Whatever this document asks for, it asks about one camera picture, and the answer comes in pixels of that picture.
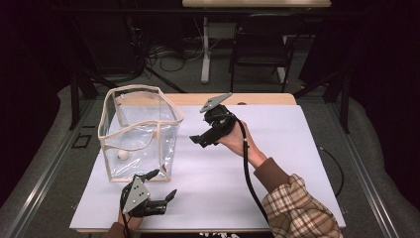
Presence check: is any person's right hand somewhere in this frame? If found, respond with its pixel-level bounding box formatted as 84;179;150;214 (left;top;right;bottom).
216;119;268;170

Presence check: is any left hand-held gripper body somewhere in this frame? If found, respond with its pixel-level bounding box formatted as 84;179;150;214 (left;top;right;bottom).
120;176;168;218

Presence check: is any hand-held gripper black cable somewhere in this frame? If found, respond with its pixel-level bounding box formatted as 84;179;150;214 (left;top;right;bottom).
227;111;270;224
119;183;132;238

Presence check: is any right hand-held gripper black cable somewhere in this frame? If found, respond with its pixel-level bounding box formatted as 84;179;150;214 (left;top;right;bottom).
227;111;270;224

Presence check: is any light desk with white legs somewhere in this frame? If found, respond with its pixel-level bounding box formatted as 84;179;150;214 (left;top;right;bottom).
181;0;332;85

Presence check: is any white table mat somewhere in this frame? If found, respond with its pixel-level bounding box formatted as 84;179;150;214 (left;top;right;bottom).
68;104;347;231

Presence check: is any person's left hand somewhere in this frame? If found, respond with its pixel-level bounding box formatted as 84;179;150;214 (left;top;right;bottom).
117;209;145;233

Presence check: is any bundle of floor cables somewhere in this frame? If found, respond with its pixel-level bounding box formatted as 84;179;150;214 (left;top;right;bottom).
145;34;206;74

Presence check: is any thin black cable beside table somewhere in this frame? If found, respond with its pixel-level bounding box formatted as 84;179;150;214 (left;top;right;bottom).
317;145;346;198

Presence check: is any left hand-held gripper black cable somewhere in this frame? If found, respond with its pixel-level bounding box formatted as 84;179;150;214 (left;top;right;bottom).
119;183;132;238

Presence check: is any black metal stand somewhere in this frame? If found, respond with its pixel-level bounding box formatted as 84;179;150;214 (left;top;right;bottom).
67;63;100;131
292;70;352;135

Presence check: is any clear plastic bag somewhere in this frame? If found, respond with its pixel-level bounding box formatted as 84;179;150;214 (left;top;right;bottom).
97;84;186;183

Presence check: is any black floor socket frame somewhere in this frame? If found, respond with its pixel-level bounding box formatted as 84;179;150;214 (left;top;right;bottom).
71;132;93;150

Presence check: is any grey metal floor rail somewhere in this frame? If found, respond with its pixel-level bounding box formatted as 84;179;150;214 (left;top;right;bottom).
5;98;97;238
325;102;401;238

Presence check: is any person's dark printed clothing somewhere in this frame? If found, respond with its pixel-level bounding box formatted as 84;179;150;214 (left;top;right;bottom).
197;231;242;238

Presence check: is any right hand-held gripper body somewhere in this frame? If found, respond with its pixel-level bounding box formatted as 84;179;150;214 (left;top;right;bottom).
198;91;238;139

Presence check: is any black chair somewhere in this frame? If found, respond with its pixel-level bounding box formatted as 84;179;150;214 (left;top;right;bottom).
229;13;306;94

